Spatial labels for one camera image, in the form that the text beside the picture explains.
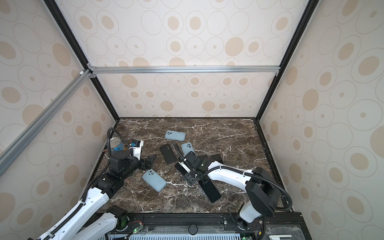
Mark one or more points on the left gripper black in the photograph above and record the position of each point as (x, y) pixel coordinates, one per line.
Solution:
(145, 166)

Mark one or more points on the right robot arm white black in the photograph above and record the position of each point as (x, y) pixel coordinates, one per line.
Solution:
(265, 195)

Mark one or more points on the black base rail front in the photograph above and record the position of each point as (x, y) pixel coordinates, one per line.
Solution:
(210, 226)

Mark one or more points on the black phone purple edge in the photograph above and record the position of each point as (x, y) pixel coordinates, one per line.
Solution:
(208, 188)

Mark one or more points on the left black frame post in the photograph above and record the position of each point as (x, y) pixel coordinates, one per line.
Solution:
(59, 18)

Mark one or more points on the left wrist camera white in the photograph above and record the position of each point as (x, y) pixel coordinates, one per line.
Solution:
(136, 148)

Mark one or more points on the right black frame post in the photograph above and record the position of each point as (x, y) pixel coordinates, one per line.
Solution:
(302, 25)

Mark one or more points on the black phone case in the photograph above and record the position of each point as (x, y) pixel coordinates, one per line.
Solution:
(168, 154)

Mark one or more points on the light blue case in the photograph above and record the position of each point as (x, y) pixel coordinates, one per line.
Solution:
(187, 148)
(154, 180)
(176, 136)

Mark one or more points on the black frame post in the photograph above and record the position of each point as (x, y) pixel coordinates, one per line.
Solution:
(302, 25)
(59, 18)

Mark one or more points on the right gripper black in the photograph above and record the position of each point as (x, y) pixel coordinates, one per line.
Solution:
(187, 178)

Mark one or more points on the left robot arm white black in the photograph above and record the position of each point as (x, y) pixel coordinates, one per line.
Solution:
(124, 159)

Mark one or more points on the black phone middle right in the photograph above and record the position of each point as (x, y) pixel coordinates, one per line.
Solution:
(217, 157)

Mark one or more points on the left diagonal aluminium rail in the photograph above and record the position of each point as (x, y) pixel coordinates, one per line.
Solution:
(13, 151)

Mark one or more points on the blue tin can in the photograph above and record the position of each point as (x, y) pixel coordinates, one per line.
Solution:
(116, 144)

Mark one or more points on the horizontal aluminium rail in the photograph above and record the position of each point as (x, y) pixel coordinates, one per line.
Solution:
(185, 70)

